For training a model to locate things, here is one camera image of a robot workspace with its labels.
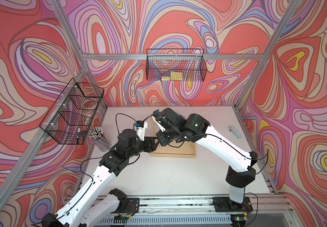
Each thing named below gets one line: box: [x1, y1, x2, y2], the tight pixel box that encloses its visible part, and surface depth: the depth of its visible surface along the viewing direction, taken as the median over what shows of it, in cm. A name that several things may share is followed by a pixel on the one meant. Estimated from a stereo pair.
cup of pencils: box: [88, 126, 112, 153], surface depth 84 cm
